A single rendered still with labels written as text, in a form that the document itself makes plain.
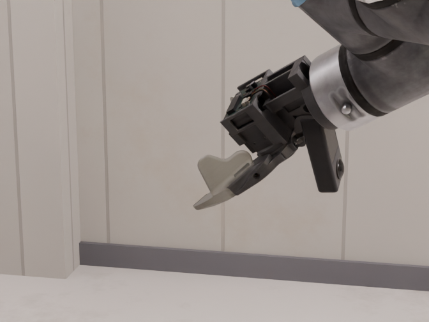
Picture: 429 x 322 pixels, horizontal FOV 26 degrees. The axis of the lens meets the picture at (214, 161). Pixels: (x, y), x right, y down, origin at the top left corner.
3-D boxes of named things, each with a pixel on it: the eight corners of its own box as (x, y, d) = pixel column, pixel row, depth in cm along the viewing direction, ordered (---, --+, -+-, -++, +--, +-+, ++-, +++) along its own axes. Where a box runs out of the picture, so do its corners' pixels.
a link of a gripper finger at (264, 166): (221, 176, 110) (276, 128, 109) (231, 186, 110) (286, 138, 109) (228, 190, 105) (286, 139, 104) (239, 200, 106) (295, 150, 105)
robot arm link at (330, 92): (396, 84, 104) (380, 137, 97) (361, 101, 107) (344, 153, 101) (348, 25, 101) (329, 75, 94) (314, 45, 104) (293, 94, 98)
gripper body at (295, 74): (233, 87, 111) (311, 43, 104) (278, 137, 114) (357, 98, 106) (214, 126, 106) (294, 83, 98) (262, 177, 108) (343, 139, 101)
